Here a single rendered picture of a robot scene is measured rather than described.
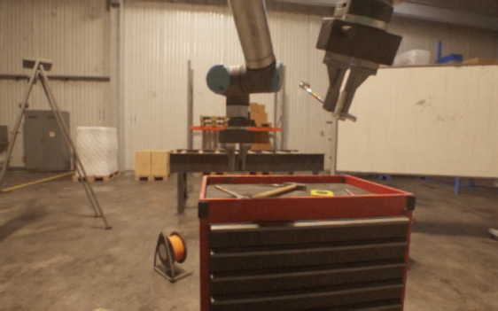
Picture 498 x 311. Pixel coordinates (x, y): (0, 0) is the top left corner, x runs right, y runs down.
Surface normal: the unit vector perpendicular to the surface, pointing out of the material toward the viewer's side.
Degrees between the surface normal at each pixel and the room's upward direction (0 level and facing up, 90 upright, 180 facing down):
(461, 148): 90
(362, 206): 90
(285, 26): 90
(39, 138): 90
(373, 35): 114
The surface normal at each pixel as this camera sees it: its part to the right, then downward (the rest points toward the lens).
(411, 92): -0.28, 0.06
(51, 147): 0.14, 0.07
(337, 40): 0.12, 0.47
